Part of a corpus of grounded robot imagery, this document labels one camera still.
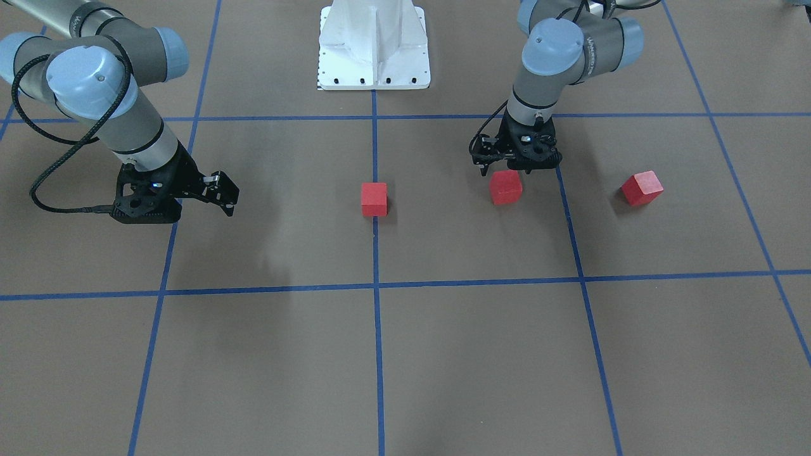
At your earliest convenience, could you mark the red block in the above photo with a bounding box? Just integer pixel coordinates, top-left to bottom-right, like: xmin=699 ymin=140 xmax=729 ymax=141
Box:
xmin=620 ymin=170 xmax=664 ymax=206
xmin=361 ymin=182 xmax=388 ymax=217
xmin=489 ymin=170 xmax=523 ymax=205

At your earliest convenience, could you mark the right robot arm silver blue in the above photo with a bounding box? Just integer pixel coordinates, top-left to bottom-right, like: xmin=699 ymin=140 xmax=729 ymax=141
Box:
xmin=2 ymin=1 xmax=239 ymax=224

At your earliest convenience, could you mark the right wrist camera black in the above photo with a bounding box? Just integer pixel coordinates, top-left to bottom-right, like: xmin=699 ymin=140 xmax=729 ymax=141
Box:
xmin=110 ymin=164 xmax=182 ymax=224

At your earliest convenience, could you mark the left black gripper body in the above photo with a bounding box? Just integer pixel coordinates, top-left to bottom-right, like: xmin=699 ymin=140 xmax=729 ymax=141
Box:
xmin=495 ymin=114 xmax=563 ymax=172

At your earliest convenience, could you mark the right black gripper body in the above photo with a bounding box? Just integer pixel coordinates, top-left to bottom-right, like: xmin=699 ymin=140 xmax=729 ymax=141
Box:
xmin=120 ymin=142 xmax=212 ymax=206

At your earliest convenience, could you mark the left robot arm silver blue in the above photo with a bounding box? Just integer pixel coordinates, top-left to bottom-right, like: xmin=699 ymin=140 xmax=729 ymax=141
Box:
xmin=477 ymin=1 xmax=645 ymax=173

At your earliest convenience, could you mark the white central robot pedestal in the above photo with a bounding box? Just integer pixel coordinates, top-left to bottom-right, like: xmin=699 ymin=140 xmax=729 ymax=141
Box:
xmin=317 ymin=1 xmax=431 ymax=91

